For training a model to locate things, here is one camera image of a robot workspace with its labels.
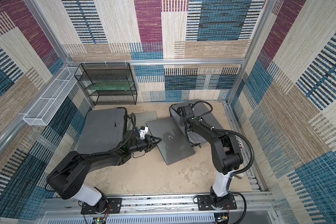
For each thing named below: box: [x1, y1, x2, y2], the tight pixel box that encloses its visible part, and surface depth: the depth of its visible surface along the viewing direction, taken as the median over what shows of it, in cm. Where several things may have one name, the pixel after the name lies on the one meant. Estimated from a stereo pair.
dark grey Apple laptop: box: [145, 116, 196, 166], surface depth 89 cm
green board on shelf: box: [90, 81, 134, 91], surface depth 96 cm
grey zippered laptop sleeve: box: [76, 107, 126, 154], surface depth 107 cm
